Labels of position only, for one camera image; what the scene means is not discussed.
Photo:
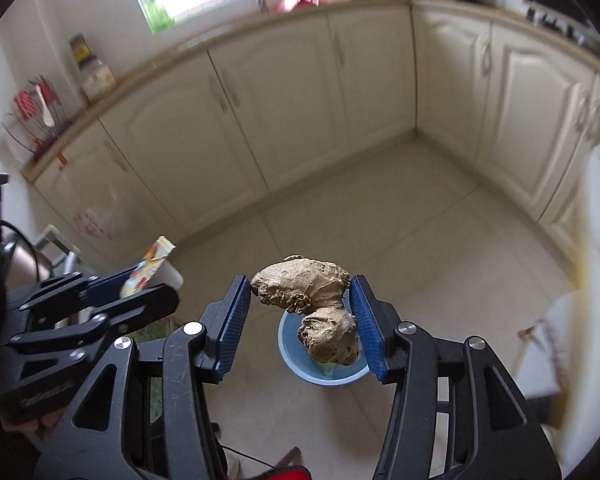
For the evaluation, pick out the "clear cooking oil bottle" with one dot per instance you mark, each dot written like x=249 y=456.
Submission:
x=97 y=80

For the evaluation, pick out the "red cloth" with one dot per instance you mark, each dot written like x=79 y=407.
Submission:
x=290 y=474

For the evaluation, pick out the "black gas stove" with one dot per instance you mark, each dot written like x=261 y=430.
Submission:
x=555 y=22

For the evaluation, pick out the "white orange snack packet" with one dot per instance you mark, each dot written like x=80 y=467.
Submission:
x=152 y=260

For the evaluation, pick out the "dark yellow label bottle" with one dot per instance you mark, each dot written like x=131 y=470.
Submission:
x=80 y=50

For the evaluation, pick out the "blue plastic bucket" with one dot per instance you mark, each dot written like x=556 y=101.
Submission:
x=292 y=355

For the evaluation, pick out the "ginger root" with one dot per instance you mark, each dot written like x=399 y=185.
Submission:
x=305 y=285

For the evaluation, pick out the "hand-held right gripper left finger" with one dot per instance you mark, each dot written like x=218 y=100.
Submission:
x=232 y=325

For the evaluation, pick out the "cream base cabinets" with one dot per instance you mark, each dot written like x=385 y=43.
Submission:
x=290 y=110

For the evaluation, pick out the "white metal rack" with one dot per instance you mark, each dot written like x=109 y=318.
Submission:
x=55 y=242

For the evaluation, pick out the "green plastic bottle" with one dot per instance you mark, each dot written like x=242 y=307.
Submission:
x=160 y=17

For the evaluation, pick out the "person's left hand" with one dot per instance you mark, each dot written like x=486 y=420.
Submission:
x=40 y=422

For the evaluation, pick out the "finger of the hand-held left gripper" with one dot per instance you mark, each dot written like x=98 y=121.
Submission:
x=150 y=302
x=115 y=285

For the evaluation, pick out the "red dish rack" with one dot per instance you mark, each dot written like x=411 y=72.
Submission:
x=295 y=2

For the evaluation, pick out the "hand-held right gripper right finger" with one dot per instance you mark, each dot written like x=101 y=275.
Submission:
x=367 y=330

